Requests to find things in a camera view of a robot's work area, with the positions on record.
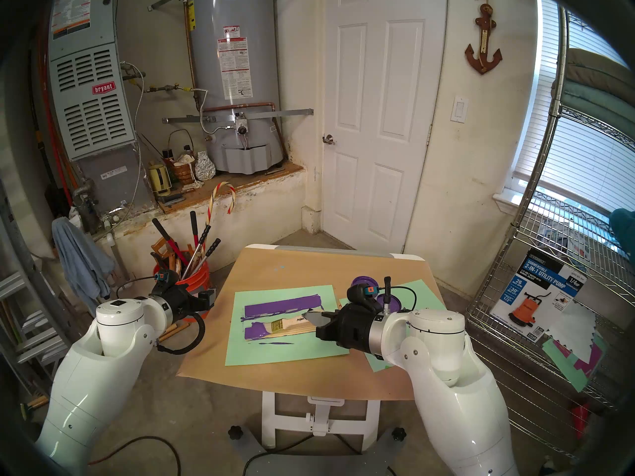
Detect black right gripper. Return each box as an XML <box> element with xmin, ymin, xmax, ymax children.
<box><xmin>301</xmin><ymin>306</ymin><xmax>381</xmax><ymax>355</ymax></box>

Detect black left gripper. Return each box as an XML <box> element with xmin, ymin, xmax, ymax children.
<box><xmin>166</xmin><ymin>283</ymin><xmax>217</xmax><ymax>323</ymax></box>

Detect wooden-handled paintbrush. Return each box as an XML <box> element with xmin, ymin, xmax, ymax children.
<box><xmin>245</xmin><ymin>315</ymin><xmax>320</xmax><ymax>342</ymax></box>

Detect orange plastic bucket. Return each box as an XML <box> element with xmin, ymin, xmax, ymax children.
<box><xmin>153</xmin><ymin>262</ymin><xmax>211</xmax><ymax>322</ymax></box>

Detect wooden dowel sticks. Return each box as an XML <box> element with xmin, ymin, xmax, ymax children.
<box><xmin>158</xmin><ymin>321</ymin><xmax>190</xmax><ymax>343</ymax></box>

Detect black-grip metal tool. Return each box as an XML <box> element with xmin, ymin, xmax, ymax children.
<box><xmin>183</xmin><ymin>225</ymin><xmax>212</xmax><ymax>278</ymax></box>
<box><xmin>191</xmin><ymin>238</ymin><xmax>221</xmax><ymax>275</ymax></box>

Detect light green paper sheet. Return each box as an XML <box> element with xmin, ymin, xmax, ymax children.
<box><xmin>225</xmin><ymin>285</ymin><xmax>350</xmax><ymax>367</ymax></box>
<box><xmin>339</xmin><ymin>280</ymin><xmax>445</xmax><ymax>372</ymax></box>

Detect brown kraft paper cover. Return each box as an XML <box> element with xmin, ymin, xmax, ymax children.
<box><xmin>177</xmin><ymin>247</ymin><xmax>447</xmax><ymax>402</ymax></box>

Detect striped candy cane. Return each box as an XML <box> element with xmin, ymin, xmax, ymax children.
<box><xmin>200</xmin><ymin>181</ymin><xmax>237</xmax><ymax>255</ymax></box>

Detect wooden ledge board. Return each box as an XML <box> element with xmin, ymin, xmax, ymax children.
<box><xmin>156</xmin><ymin>163</ymin><xmax>304</xmax><ymax>214</ymax></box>

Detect yellow jug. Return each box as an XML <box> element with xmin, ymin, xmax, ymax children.
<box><xmin>147</xmin><ymin>163</ymin><xmax>172</xmax><ymax>197</ymax></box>

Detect foil-wrapped bundle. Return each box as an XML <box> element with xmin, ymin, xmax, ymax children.
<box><xmin>194</xmin><ymin>151</ymin><xmax>217</xmax><ymax>181</ymax></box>

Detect blue hanging cloth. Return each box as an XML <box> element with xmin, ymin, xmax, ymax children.
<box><xmin>52</xmin><ymin>217</ymin><xmax>116</xmax><ymax>312</ymax></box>

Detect white panel door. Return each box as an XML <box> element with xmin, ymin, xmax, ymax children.
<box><xmin>322</xmin><ymin>0</ymin><xmax>448</xmax><ymax>255</ymax></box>

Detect grey metal ladder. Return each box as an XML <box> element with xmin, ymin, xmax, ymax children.
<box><xmin>0</xmin><ymin>182</ymin><xmax>70</xmax><ymax>396</ymax></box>

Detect copper pipe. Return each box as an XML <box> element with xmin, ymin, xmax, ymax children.
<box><xmin>201</xmin><ymin>102</ymin><xmax>288</xmax><ymax>158</ymax></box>

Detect grey Bryant furnace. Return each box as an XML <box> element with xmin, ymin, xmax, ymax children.
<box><xmin>47</xmin><ymin>0</ymin><xmax>154</xmax><ymax>215</ymax></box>

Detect grey water heater tank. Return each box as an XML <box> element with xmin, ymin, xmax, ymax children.
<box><xmin>186</xmin><ymin>0</ymin><xmax>284</xmax><ymax>175</ymax></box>

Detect white window sill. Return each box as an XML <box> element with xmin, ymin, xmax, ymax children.
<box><xmin>493</xmin><ymin>190</ymin><xmax>526</xmax><ymax>216</ymax></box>

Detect utility pump box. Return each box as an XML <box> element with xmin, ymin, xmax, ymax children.
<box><xmin>489</xmin><ymin>248</ymin><xmax>588</xmax><ymax>343</ymax></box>

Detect green paper stack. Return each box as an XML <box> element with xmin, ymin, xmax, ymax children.
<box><xmin>542</xmin><ymin>334</ymin><xmax>608</xmax><ymax>392</ymax></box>

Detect white scalloped paper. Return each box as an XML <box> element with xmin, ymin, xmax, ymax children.
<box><xmin>546</xmin><ymin>301</ymin><xmax>598</xmax><ymax>361</ymax></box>

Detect printed newspaper stack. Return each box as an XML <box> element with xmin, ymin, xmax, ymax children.
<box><xmin>538</xmin><ymin>217</ymin><xmax>601</xmax><ymax>262</ymax></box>

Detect magenta paper sheet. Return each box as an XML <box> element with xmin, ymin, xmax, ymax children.
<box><xmin>558</xmin><ymin>341</ymin><xmax>603</xmax><ymax>377</ymax></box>

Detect red plastic object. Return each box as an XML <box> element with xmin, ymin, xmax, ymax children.
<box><xmin>571</xmin><ymin>405</ymin><xmax>590</xmax><ymax>438</ymax></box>

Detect white window blinds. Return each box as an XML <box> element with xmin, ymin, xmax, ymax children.
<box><xmin>513</xmin><ymin>0</ymin><xmax>635</xmax><ymax>213</ymax></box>

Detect teal fabric object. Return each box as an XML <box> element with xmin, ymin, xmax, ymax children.
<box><xmin>609</xmin><ymin>208</ymin><xmax>635</xmax><ymax>262</ymax></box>

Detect teal green cushion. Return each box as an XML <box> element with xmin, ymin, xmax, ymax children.
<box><xmin>551</xmin><ymin>78</ymin><xmax>635</xmax><ymax>138</ymax></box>

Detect olive green cushion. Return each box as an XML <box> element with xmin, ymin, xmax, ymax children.
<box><xmin>566</xmin><ymin>48</ymin><xmax>635</xmax><ymax>91</ymax></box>

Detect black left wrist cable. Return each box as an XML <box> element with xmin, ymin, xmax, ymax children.
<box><xmin>156</xmin><ymin>311</ymin><xmax>205</xmax><ymax>355</ymax></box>

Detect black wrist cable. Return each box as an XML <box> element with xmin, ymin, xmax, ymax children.
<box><xmin>382</xmin><ymin>277</ymin><xmax>418</xmax><ymax>314</ymax></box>
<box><xmin>156</xmin><ymin>311</ymin><xmax>205</xmax><ymax>355</ymax></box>

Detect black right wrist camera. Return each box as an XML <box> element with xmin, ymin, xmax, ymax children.
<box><xmin>346</xmin><ymin>283</ymin><xmax>380</xmax><ymax>308</ymax></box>

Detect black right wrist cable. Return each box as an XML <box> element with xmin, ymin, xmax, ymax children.
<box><xmin>382</xmin><ymin>277</ymin><xmax>418</xmax><ymax>314</ymax></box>

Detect wicker basket with handle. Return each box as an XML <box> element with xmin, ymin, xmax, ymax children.
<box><xmin>166</xmin><ymin>129</ymin><xmax>196</xmax><ymax>185</ymax></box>

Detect black base cable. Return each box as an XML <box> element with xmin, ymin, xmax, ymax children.
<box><xmin>242</xmin><ymin>434</ymin><xmax>318</xmax><ymax>476</ymax></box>

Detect black floor cable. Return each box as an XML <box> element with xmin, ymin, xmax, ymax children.
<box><xmin>89</xmin><ymin>435</ymin><xmax>182</xmax><ymax>476</ymax></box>

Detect metal heater strap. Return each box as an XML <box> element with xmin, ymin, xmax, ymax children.
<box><xmin>163</xmin><ymin>108</ymin><xmax>314</xmax><ymax>124</ymax></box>

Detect rusty anchor wall decoration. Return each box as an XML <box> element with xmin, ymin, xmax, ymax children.
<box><xmin>464</xmin><ymin>0</ymin><xmax>503</xmax><ymax>75</ymax></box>

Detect chrome wire shelf rack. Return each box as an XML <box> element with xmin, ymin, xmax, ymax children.
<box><xmin>461</xmin><ymin>6</ymin><xmax>635</xmax><ymax>461</ymax></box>

